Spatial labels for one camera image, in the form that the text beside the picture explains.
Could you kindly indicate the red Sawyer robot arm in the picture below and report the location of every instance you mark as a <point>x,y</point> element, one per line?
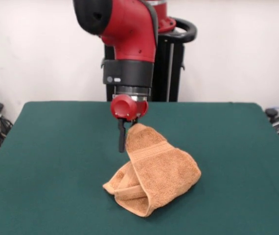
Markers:
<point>129,31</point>

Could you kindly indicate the tan terry towel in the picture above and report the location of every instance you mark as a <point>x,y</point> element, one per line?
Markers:
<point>164,176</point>

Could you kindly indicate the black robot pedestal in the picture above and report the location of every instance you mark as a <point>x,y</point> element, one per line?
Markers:
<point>176,61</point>

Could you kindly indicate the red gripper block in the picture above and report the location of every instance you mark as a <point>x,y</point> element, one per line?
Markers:
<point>122,106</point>

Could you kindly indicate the dark green table cloth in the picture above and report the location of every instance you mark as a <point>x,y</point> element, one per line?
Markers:
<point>44,171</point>

